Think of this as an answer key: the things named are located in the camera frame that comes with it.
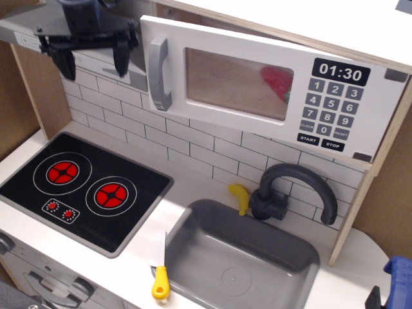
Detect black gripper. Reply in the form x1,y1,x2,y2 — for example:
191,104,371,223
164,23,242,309
34,1,138,80

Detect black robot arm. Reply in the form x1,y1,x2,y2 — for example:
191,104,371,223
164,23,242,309
34,1,138,80

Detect grey plastic sink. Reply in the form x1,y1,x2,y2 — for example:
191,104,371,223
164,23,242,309
165,200,320,308

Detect yellow toy banana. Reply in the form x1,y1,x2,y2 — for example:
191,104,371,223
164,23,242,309
228,184,249,216

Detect grey range hood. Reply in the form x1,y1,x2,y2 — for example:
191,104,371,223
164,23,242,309
1,1,147,91

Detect black clamp part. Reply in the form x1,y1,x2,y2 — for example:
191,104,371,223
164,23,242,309
364,286,382,309

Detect dark grey faucet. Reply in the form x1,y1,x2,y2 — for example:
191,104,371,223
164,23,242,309
249,163,338,225

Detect blue plastic object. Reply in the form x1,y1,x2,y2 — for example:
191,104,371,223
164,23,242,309
384,256,411,309

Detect black toy stove top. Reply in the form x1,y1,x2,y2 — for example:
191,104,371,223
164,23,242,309
1,133,173,258

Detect white toy microwave door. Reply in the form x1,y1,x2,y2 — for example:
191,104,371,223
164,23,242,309
140,15,409,162

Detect red toy pepper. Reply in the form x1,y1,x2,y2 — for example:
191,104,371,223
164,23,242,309
260,66,294,104

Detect grey oven knob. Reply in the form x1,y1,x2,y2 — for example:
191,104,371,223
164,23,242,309
0,232,15,256

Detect wooden microwave cabinet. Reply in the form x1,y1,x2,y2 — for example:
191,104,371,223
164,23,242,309
149,0,412,267

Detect yellow handled toy knife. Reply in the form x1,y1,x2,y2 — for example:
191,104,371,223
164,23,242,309
149,230,171,301

